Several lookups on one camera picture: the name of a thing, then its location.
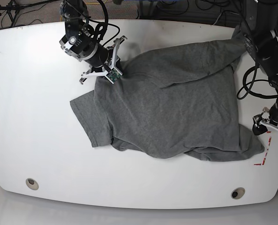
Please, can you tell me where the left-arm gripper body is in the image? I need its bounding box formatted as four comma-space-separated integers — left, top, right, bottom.
253, 107, 278, 131

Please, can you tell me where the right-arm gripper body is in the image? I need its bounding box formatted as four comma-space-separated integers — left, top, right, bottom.
79, 36, 127, 84

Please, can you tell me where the grey T-shirt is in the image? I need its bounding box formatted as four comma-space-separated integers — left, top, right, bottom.
70, 28, 264, 162

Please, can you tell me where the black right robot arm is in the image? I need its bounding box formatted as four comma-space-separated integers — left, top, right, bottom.
60, 0, 127, 84

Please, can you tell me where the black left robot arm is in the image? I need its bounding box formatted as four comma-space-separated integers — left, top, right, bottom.
240, 0, 278, 135

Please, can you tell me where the red tape rectangle marking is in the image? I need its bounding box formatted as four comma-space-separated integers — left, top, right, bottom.
254, 131, 272, 166

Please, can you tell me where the black tripod stand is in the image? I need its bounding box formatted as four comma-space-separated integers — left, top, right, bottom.
0, 0, 56, 29

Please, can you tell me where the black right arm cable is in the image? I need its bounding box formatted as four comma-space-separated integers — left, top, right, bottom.
82, 0, 122, 51

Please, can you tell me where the right table cable grommet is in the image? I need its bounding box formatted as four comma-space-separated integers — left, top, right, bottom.
231, 187, 245, 200

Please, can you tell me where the table cable grommet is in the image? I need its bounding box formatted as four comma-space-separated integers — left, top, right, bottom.
231, 187, 245, 200
26, 178, 39, 190

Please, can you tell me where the left table cable grommet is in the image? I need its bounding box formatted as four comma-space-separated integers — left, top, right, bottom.
26, 178, 39, 190

